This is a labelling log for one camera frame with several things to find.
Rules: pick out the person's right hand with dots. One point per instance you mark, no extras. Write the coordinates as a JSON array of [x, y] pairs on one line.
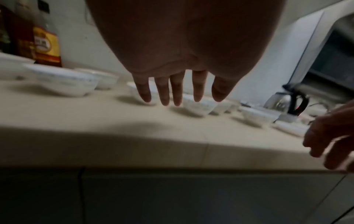
[[336, 129]]

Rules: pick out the person's left hand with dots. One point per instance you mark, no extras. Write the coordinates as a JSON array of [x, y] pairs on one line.
[[188, 32]]

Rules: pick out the white microwave oven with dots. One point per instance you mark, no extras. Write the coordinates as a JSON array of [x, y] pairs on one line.
[[329, 56]]

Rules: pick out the row of white patterned bowls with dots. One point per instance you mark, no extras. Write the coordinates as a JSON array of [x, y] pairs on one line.
[[60, 83]]

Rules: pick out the bottle with yellow red label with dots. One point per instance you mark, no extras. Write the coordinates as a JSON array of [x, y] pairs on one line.
[[47, 46]]

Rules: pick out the grey counter cabinet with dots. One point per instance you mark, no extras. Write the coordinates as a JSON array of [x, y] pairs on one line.
[[177, 196]]

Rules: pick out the dark brown sauce bottle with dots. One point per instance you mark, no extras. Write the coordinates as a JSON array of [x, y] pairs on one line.
[[23, 32]]

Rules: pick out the dark green bottle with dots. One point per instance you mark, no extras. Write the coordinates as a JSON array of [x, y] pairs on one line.
[[5, 32]]

